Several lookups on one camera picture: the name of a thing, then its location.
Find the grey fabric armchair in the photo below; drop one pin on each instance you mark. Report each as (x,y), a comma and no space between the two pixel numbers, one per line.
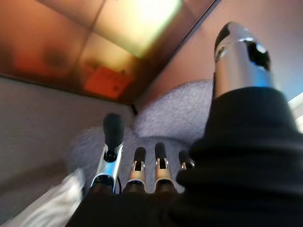
(170,113)

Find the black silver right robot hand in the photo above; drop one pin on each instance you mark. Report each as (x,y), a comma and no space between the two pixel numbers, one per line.
(236,165)

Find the glossy brown wooden cabinet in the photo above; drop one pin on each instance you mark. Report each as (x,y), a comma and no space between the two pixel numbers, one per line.
(59,35)

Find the white fringed cushion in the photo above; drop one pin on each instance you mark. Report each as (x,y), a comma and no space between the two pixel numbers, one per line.
(42,208)

